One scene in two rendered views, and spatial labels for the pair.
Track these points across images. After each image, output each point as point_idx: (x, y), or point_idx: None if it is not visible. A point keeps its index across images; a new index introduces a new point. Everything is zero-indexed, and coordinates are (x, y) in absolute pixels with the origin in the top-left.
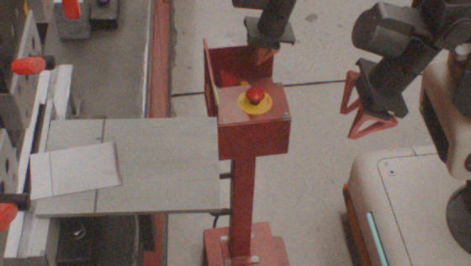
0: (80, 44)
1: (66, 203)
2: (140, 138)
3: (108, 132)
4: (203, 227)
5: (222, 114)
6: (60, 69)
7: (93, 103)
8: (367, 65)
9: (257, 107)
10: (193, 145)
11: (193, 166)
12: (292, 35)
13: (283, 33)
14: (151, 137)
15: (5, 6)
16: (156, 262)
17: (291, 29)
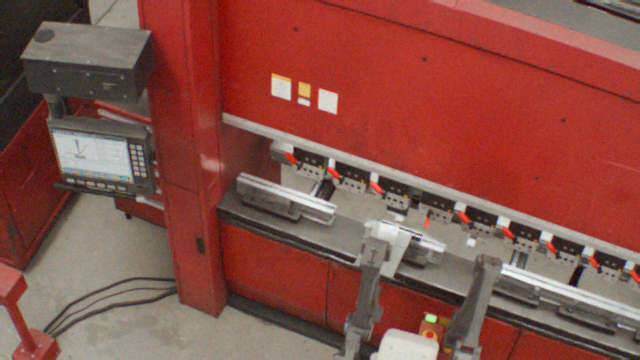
0: (472, 273)
1: (375, 230)
2: (392, 254)
3: (399, 247)
4: None
5: (427, 323)
6: (441, 248)
7: (436, 268)
8: (379, 308)
9: (425, 336)
10: (382, 266)
11: None
12: (446, 346)
13: (448, 343)
14: (391, 257)
15: (392, 182)
16: (396, 319)
17: (450, 348)
